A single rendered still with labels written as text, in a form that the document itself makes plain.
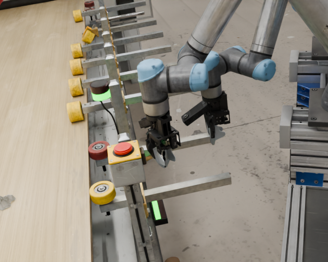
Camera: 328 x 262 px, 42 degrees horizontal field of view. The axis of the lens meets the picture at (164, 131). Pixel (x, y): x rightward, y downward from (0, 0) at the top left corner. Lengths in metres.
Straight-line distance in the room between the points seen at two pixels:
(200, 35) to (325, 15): 0.34
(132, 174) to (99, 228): 0.75
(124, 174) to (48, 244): 0.41
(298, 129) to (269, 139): 1.73
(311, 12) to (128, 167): 0.56
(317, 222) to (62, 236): 1.32
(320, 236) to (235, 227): 0.52
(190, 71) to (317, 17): 0.34
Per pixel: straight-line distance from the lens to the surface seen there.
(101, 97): 1.39
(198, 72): 1.14
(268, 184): 2.71
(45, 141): 1.70
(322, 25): 1.10
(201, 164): 2.91
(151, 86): 1.16
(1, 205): 1.43
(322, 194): 2.34
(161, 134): 1.23
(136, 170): 0.91
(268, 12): 1.43
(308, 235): 2.12
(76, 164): 1.51
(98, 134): 2.21
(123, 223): 1.64
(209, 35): 1.22
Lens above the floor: 1.72
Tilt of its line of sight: 31 degrees down
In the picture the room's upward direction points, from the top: 9 degrees counter-clockwise
